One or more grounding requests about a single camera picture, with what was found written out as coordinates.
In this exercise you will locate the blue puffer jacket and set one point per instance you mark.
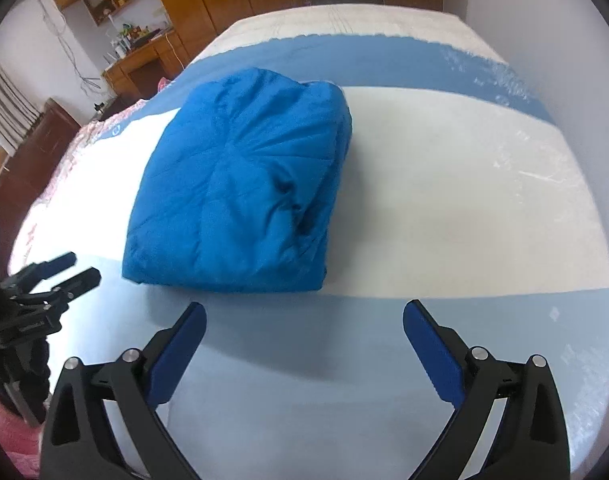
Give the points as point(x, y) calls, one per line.
point(238, 194)

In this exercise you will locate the blue and white bed sheet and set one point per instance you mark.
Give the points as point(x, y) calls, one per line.
point(458, 189)

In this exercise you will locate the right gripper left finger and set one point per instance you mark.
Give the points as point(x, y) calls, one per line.
point(78, 442)

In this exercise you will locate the window with blind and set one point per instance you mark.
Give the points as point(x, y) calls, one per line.
point(18, 115)

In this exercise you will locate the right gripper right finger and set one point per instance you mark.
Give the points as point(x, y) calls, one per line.
point(531, 439)

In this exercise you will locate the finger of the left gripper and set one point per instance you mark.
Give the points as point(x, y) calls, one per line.
point(74, 287)
point(29, 276)

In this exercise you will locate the dark brown cabinet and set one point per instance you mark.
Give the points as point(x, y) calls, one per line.
point(28, 172)

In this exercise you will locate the wooden desk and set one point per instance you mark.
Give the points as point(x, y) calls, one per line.
point(138, 74)

